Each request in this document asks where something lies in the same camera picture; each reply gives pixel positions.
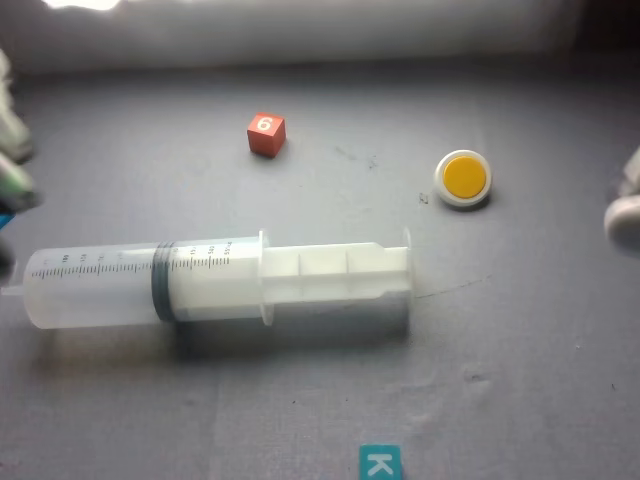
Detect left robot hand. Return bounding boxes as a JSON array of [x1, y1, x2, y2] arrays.
[[0, 48, 45, 214]]

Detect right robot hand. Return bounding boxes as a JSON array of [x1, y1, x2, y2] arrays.
[[603, 147, 640, 257]]

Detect large clear plastic syringe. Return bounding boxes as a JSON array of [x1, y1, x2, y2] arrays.
[[0, 227, 416, 331]]

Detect yellow button with white rim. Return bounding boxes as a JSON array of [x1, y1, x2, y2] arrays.
[[433, 148, 494, 211]]

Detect grey table cloth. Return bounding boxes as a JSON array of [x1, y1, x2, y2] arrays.
[[0, 62, 640, 480]]

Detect orange number cube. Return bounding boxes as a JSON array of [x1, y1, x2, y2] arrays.
[[246, 112, 287, 159]]

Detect teal letter K block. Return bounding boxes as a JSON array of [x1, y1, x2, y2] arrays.
[[358, 443, 404, 480]]

